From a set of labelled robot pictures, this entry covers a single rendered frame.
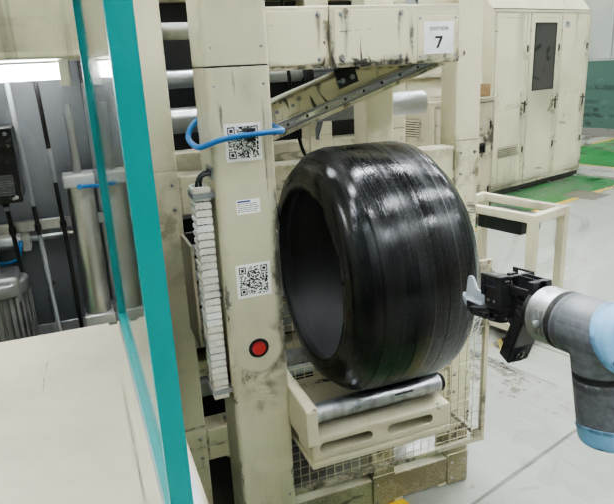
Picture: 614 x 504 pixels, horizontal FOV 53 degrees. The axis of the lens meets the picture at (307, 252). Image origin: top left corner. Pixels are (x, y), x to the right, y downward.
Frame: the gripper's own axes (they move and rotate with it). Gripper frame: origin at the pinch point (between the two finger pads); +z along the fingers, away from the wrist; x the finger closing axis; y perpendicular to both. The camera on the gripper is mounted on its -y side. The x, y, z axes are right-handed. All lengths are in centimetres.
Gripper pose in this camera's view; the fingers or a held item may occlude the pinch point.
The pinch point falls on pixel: (469, 298)
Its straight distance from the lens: 120.2
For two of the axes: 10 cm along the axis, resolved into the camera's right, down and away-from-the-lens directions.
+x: -9.3, 1.5, -3.3
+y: -0.9, -9.8, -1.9
